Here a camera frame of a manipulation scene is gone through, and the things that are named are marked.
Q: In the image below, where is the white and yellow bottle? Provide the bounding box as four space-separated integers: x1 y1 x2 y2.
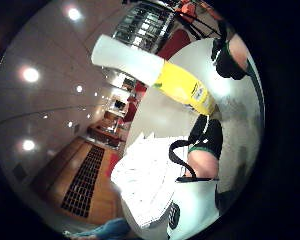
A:
90 34 217 117

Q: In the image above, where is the red seat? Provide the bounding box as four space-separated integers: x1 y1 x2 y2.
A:
155 28 192 62

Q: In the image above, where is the orange object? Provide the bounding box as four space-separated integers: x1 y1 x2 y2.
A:
175 0 222 24

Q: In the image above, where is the white crumpled paper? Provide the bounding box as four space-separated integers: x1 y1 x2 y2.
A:
110 131 190 230

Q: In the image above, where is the small black device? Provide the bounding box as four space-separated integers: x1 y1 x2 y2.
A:
167 201 181 230

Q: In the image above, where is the glass display shelf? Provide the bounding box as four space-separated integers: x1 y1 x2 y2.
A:
111 2 175 55

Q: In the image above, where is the wooden counter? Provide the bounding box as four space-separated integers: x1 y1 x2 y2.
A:
87 111 126 148

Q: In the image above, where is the black floor grate mat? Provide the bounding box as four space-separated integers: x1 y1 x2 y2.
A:
60 144 106 219

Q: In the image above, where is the person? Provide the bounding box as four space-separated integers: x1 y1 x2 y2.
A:
63 217 133 240

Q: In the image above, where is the group of round ceiling lamps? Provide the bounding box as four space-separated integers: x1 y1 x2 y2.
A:
18 4 106 153

